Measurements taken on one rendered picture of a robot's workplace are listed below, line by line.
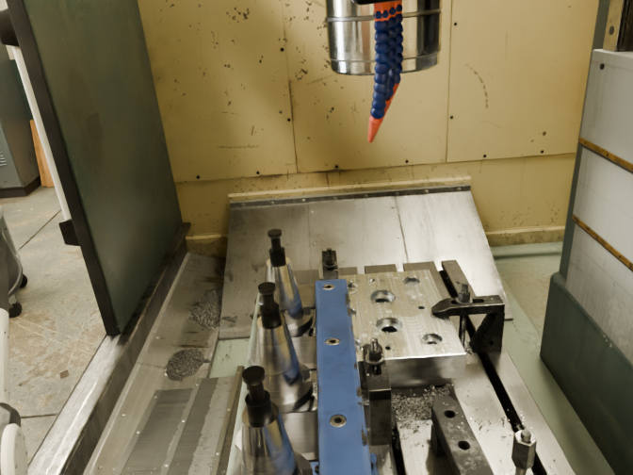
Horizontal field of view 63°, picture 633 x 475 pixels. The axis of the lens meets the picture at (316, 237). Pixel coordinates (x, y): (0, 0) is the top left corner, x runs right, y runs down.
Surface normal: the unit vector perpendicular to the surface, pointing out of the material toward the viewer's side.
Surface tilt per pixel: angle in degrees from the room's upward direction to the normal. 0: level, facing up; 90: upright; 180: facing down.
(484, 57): 90
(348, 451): 0
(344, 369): 0
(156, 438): 8
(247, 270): 24
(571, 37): 90
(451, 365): 90
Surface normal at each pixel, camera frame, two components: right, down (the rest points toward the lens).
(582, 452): -0.07, -0.90
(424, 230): -0.07, -0.65
